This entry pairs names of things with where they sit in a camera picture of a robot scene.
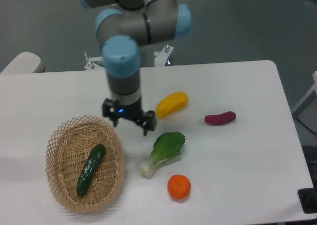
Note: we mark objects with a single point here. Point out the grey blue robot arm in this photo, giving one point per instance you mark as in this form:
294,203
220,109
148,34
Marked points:
122,29

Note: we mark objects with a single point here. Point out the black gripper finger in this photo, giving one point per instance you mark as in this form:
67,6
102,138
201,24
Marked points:
147,120
109,111

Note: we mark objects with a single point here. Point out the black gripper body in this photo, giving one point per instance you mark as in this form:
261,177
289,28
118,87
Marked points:
128,112

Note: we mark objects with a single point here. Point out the orange tangerine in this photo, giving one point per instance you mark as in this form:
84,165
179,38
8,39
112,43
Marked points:
179,187

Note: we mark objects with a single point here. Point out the white furniture frame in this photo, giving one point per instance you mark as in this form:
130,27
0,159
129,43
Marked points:
307,98

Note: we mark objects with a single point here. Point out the green bok choy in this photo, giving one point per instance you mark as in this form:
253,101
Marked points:
166,147

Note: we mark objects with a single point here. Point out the green cucumber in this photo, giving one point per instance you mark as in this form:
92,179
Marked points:
95,157

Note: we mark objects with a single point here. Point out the black device at table edge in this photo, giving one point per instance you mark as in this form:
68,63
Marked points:
308,200

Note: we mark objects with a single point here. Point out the purple sweet potato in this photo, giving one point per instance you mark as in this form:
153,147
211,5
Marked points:
220,119

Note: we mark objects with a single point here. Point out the yellow mango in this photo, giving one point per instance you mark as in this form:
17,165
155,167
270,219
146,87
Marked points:
171,104

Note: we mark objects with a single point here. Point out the woven wicker basket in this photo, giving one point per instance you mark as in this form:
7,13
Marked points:
67,152

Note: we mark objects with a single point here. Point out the white chair armrest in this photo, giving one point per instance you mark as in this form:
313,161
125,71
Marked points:
24,63

